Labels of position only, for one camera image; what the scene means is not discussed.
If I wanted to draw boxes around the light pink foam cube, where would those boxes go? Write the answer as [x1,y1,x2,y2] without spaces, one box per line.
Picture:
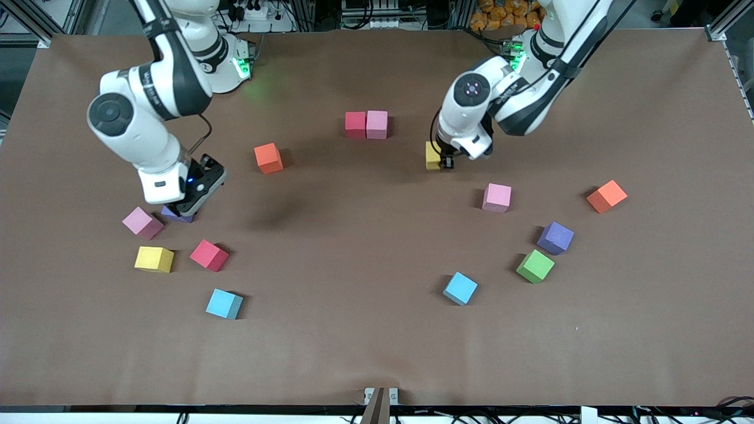
[482,183,512,214]
[366,110,389,141]
[122,206,165,241]

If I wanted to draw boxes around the deep pink foam cube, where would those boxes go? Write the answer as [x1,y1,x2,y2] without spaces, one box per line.
[345,111,368,140]
[189,239,230,273]

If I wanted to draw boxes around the purple foam cube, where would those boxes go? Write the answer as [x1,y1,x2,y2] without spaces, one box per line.
[160,205,195,224]
[537,221,575,256]

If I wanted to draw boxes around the orange foam cube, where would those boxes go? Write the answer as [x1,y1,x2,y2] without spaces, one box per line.
[586,180,629,214]
[254,143,285,175]

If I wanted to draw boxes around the cyan foam cube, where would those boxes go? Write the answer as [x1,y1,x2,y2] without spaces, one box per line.
[205,288,244,320]
[442,271,479,306]

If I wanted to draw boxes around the green foam cube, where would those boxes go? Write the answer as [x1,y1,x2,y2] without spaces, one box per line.
[516,249,555,284]

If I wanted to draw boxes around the orange snack bags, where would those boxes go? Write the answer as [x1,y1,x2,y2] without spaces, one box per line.
[468,0,545,30]

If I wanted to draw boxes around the metal equipment rack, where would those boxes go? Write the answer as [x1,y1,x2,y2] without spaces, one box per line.
[340,0,428,30]

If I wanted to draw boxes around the white table edge strip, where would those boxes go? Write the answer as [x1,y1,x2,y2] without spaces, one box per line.
[0,405,754,424]

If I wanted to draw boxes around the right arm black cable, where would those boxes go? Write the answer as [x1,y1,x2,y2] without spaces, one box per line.
[197,113,213,157]

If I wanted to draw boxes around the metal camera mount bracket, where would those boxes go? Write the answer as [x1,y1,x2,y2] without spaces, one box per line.
[363,387,399,424]

